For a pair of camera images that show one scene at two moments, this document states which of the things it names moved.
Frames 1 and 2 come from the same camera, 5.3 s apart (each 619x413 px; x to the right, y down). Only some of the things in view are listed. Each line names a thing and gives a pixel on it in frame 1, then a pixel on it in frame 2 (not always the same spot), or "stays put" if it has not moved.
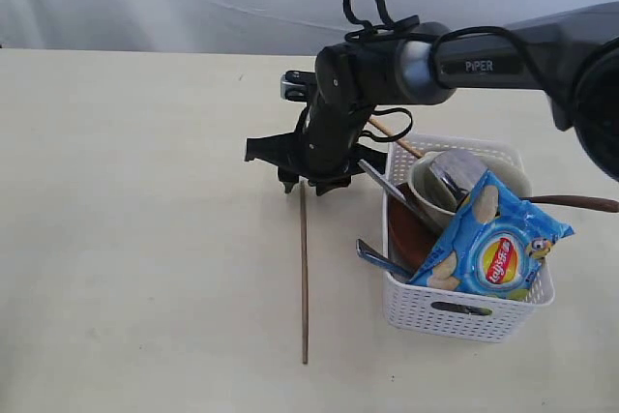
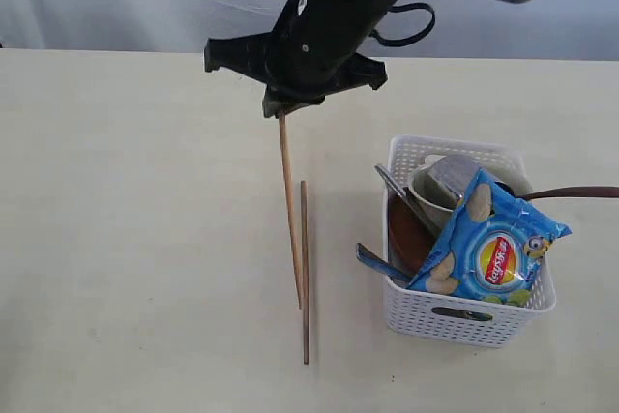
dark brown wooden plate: x=410 y=235 stays put
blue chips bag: x=494 y=247 stays put
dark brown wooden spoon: x=586 y=202 to x=586 y=191
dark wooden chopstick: x=304 y=185 stays put
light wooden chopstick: x=400 y=142 to x=284 y=134
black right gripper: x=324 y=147 to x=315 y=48
